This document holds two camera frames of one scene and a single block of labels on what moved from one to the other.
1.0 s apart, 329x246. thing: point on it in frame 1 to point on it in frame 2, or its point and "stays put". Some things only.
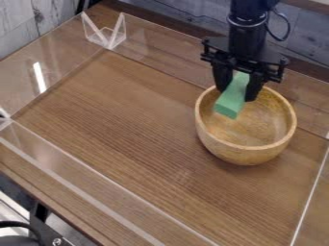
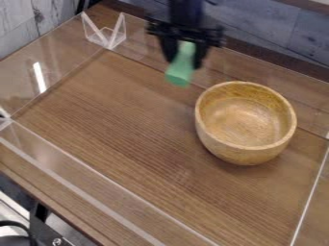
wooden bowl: x=253 y=137 stays put
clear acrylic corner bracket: x=106 y=36 stays put
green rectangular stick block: x=232 y=100 to x=181 y=69
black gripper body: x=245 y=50 to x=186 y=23
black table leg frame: x=50 y=236 stays put
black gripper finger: x=256 y=83 to x=201 y=48
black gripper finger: x=223 y=75 to x=170 y=45
